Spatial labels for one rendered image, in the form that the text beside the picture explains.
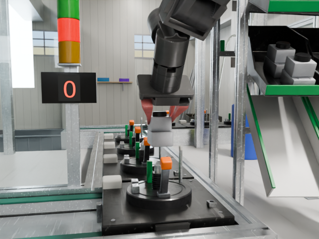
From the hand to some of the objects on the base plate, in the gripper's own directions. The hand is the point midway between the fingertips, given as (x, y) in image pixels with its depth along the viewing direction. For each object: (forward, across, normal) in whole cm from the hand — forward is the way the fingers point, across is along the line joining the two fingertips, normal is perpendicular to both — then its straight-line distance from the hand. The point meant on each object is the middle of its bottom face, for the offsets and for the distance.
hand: (159, 119), depth 63 cm
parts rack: (+29, +36, -7) cm, 47 cm away
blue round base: (+70, +61, +46) cm, 104 cm away
